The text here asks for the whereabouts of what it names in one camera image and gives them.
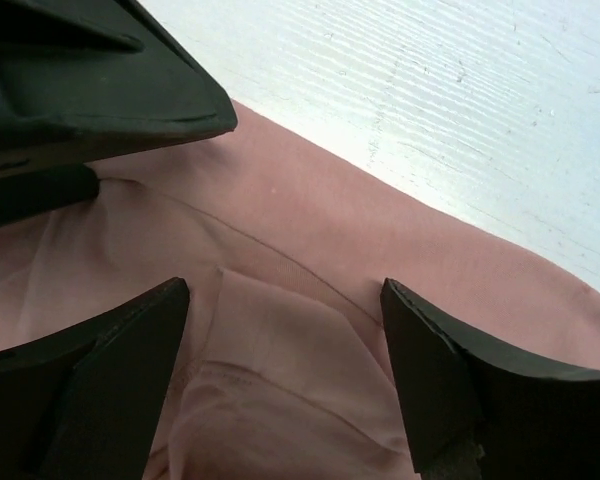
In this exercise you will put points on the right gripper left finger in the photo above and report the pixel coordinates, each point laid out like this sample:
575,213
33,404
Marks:
84,402

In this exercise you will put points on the pink t shirt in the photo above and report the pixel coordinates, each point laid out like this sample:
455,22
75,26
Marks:
284,372

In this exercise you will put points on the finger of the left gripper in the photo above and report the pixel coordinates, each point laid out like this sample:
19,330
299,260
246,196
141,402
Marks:
87,80
34,193

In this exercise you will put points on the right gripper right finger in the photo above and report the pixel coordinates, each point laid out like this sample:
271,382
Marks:
476,407

